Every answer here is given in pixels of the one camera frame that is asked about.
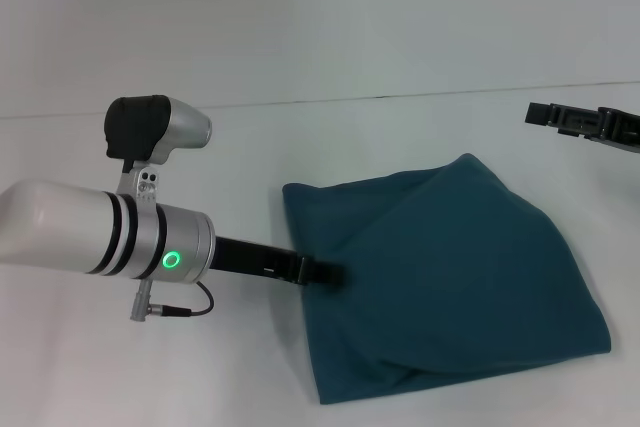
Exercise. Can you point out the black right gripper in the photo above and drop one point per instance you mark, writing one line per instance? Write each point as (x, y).
(615, 127)

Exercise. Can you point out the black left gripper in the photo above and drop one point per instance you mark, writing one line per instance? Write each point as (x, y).
(255, 262)

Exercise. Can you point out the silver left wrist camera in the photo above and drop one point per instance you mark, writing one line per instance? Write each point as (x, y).
(150, 132)

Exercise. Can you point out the teal FREE print T-shirt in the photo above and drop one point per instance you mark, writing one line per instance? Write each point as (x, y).
(440, 272)

